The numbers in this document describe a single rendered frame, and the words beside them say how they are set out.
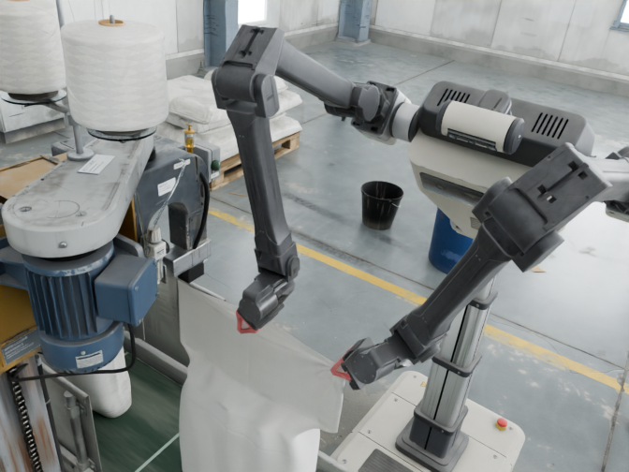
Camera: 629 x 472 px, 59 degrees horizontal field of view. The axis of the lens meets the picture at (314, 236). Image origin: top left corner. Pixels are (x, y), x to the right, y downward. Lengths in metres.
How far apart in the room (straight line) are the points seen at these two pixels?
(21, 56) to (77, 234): 0.38
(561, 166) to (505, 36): 8.46
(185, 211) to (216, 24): 5.94
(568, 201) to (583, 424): 2.20
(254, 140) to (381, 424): 1.44
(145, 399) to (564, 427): 1.80
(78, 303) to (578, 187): 0.81
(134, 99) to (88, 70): 0.08
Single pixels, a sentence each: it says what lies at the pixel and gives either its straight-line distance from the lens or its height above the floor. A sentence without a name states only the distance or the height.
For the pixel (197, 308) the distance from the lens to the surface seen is 1.43.
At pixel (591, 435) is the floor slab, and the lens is 2.85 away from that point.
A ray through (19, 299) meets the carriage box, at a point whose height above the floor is 1.17.
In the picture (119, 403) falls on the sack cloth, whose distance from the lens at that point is 2.02.
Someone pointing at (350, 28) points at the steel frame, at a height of 0.19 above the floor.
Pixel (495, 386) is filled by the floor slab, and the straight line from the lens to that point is 2.86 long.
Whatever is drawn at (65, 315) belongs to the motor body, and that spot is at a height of 1.23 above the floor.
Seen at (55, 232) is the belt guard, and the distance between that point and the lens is 0.95.
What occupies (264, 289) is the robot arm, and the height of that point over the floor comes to 1.21.
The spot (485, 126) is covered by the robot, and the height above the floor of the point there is 1.55.
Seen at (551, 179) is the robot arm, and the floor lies 1.62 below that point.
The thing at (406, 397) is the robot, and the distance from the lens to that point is 2.30.
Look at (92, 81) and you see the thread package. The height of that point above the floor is 1.61.
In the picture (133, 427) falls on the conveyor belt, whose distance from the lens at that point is 2.00.
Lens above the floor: 1.88
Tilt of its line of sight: 31 degrees down
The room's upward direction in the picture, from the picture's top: 6 degrees clockwise
